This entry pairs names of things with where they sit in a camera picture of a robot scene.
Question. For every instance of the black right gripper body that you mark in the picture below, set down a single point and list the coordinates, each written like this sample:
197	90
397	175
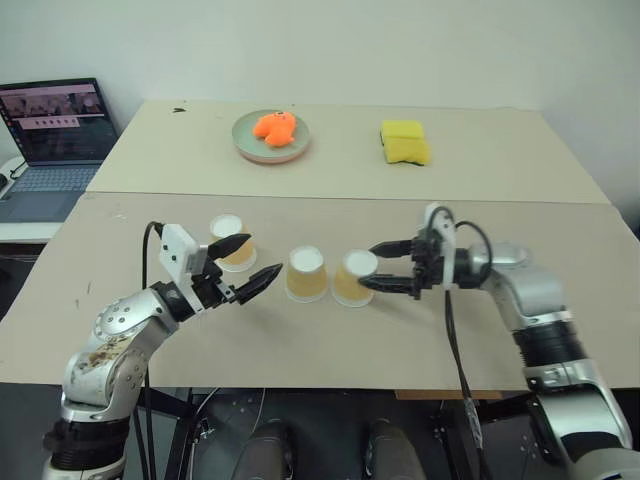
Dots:
426	262

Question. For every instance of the pale green round plate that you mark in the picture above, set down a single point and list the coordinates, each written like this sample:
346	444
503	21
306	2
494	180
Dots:
245	137

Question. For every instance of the yellow sponge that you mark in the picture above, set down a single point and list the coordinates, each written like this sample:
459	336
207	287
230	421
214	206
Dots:
402	129
409	151

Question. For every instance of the orange plush toy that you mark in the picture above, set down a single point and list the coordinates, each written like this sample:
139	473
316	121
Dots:
274	129

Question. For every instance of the open grey laptop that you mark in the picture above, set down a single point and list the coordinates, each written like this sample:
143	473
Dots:
55	150

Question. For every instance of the dark rounded shape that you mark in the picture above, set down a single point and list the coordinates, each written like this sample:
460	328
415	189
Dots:
265	450
395	450

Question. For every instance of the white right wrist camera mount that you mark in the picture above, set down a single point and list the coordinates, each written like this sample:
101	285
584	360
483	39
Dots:
446	240

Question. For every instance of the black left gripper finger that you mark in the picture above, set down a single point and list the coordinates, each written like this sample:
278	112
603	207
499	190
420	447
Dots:
230	245
259	283

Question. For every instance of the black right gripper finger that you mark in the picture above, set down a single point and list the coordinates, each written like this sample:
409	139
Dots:
390	285
395	248

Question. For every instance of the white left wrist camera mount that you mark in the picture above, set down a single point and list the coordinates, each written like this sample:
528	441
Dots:
176	250

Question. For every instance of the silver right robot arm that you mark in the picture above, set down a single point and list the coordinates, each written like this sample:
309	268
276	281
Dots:
540	295

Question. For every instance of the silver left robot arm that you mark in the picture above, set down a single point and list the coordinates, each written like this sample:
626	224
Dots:
115	322

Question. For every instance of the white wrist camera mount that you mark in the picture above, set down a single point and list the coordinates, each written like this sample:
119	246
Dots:
176	250
446	240

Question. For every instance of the tan paper cup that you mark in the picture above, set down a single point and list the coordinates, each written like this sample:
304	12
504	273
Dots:
350	287
235	257
306	280

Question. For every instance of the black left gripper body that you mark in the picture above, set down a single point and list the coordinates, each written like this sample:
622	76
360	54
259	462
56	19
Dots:
212	290

